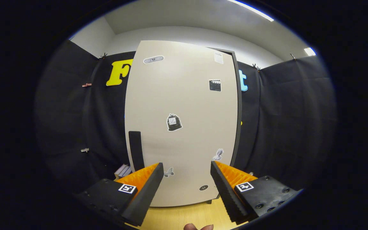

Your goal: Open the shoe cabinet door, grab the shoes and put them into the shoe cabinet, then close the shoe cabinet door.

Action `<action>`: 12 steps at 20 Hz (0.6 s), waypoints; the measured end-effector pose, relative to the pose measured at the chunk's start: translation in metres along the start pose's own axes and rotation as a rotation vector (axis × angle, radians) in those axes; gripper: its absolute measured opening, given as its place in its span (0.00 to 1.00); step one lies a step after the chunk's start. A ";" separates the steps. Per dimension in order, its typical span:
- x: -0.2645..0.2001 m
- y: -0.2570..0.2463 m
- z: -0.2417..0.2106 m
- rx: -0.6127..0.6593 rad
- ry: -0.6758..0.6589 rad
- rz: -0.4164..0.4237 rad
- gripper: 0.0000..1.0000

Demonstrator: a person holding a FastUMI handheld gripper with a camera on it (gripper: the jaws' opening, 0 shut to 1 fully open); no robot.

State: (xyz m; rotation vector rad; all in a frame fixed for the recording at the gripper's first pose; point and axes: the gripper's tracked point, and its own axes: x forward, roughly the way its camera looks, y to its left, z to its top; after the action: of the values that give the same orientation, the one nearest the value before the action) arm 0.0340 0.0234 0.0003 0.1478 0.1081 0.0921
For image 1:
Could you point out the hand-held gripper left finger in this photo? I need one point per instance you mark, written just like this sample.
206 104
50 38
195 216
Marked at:
145 195

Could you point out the white book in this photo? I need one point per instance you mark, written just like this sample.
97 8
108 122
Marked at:
120 171

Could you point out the small ceiling light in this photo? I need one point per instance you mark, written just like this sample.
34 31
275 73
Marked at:
310 51

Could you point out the black backdrop cloth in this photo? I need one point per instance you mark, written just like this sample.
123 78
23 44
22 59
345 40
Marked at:
283 127

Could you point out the black binder clip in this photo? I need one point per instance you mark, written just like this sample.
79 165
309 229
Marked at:
293 57
256 67
103 56

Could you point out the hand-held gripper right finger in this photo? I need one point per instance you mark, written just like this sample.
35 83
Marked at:
227 195

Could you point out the beige shoe cabinet door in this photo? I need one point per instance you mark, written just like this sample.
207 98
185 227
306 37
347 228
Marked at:
184 95

